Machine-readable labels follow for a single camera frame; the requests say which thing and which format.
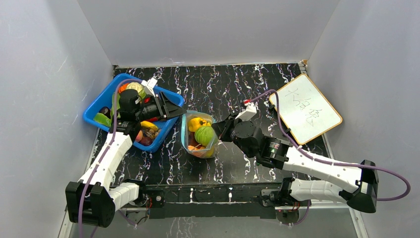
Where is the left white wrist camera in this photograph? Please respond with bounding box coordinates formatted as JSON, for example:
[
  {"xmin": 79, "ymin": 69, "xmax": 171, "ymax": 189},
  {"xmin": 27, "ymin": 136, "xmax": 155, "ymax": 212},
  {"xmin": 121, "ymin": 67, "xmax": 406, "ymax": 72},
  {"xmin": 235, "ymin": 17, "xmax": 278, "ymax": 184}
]
[{"xmin": 141, "ymin": 77, "xmax": 157, "ymax": 97}]

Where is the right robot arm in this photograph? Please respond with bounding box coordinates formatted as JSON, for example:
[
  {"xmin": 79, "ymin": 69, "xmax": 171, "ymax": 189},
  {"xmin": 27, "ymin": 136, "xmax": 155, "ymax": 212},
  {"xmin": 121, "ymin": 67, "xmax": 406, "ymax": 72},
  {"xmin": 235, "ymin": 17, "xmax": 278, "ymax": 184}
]
[{"xmin": 212, "ymin": 116, "xmax": 378, "ymax": 213}]

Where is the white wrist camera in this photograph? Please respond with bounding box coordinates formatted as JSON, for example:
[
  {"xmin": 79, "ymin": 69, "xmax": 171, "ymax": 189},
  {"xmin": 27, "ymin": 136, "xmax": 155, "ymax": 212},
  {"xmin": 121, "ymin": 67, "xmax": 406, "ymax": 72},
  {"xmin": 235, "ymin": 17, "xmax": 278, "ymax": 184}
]
[
  {"xmin": 235, "ymin": 100, "xmax": 257, "ymax": 121},
  {"xmin": 141, "ymin": 77, "xmax": 157, "ymax": 97}
]

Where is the clear zip top bag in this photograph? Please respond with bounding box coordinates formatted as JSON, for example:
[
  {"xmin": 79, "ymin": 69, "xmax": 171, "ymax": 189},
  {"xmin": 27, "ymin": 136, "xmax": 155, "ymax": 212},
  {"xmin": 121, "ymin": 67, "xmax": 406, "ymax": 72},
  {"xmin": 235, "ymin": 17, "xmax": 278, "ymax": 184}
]
[{"xmin": 181, "ymin": 110, "xmax": 218, "ymax": 159}]

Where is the small green cabbage toy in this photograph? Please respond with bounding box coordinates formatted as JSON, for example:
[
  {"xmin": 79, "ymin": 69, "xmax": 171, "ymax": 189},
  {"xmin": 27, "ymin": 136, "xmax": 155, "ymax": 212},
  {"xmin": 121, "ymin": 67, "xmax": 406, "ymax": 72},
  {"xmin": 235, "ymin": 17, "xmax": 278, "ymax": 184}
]
[{"xmin": 194, "ymin": 126, "xmax": 216, "ymax": 147}]

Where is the peach toy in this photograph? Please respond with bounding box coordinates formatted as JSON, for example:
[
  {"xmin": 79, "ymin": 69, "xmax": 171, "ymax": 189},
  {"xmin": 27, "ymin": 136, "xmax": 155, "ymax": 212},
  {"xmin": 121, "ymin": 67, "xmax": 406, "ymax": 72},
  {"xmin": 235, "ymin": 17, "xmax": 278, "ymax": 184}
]
[{"xmin": 135, "ymin": 130, "xmax": 144, "ymax": 143}]

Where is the orange papaya slice toy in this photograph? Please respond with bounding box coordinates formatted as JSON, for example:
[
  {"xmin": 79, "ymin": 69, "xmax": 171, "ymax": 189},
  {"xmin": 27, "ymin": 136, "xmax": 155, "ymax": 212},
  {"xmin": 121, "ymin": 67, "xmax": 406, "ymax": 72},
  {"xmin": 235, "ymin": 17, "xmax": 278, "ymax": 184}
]
[{"xmin": 187, "ymin": 144, "xmax": 213, "ymax": 159}]

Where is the aluminium frame rail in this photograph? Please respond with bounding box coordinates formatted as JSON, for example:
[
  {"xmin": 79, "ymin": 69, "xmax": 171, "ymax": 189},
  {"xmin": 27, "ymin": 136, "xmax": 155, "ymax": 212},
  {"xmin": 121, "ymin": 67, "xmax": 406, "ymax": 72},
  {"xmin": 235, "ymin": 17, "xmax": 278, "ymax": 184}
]
[{"xmin": 57, "ymin": 185, "xmax": 370, "ymax": 238}]

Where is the white dry erase board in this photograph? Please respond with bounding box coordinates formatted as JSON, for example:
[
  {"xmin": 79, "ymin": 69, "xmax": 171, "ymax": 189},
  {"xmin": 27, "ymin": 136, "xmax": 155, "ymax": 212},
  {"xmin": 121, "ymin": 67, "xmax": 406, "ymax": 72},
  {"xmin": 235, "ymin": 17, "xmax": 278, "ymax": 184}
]
[{"xmin": 269, "ymin": 74, "xmax": 343, "ymax": 145}]

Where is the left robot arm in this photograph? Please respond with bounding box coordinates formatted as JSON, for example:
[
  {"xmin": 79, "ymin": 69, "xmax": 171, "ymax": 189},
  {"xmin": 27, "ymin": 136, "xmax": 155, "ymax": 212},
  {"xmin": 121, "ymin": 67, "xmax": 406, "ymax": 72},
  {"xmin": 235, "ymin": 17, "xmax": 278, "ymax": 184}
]
[{"xmin": 65, "ymin": 89, "xmax": 187, "ymax": 228}]

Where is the blue plastic bin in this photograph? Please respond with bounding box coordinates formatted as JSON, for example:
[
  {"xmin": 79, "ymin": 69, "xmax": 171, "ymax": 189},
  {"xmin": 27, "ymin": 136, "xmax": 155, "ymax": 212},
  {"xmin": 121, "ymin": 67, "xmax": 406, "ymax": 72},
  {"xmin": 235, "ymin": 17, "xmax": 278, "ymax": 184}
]
[{"xmin": 83, "ymin": 73, "xmax": 184, "ymax": 153}]

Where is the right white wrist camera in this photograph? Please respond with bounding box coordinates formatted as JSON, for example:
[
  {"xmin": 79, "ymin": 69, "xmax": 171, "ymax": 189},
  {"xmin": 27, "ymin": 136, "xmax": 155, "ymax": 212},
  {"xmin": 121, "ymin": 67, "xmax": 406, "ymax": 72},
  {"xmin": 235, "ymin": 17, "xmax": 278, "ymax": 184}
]
[{"xmin": 235, "ymin": 100, "xmax": 257, "ymax": 121}]

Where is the yellow bell pepper toy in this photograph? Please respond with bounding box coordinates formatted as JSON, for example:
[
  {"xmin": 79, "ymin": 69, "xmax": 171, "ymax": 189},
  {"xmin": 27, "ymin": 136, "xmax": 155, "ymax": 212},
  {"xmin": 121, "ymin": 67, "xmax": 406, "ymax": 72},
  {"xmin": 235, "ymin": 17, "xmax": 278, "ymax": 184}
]
[{"xmin": 187, "ymin": 117, "xmax": 211, "ymax": 132}]

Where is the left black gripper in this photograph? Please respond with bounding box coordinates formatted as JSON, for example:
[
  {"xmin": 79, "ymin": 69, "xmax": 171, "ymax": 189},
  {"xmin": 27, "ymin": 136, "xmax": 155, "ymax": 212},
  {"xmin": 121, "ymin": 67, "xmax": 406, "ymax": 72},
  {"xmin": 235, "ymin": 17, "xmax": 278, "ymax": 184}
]
[{"xmin": 135, "ymin": 92, "xmax": 186, "ymax": 122}]

